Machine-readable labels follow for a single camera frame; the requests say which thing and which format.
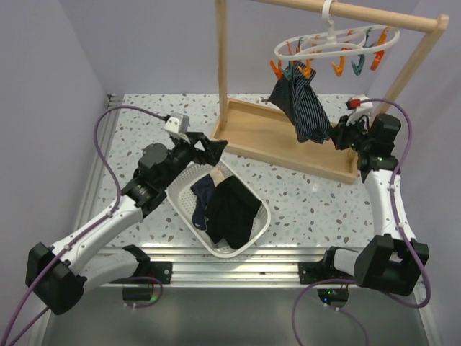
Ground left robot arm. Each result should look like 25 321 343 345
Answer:
26 132 228 315

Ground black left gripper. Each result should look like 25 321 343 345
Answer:
159 131 225 189

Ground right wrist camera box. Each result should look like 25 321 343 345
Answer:
346 94 373 125

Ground aluminium frame rails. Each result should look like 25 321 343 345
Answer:
28 94 433 346

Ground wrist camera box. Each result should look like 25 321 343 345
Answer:
346 94 373 125
164 112 189 143

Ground navy striped underwear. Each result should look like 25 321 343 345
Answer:
265 61 331 144

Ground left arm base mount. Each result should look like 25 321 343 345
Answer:
121 262 173 309

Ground white round clip hanger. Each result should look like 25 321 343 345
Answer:
274 1 400 61

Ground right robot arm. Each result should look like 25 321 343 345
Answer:
321 114 429 296

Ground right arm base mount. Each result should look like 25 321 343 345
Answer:
298 261 352 308

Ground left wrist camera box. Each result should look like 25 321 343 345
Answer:
164 112 189 143

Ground navy underwear with beige band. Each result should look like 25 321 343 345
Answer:
190 168 225 231

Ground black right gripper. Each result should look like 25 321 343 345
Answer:
327 113 372 154

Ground black underwear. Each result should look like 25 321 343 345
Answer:
205 176 262 249

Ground wooden clothes rack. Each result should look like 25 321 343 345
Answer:
212 1 449 184

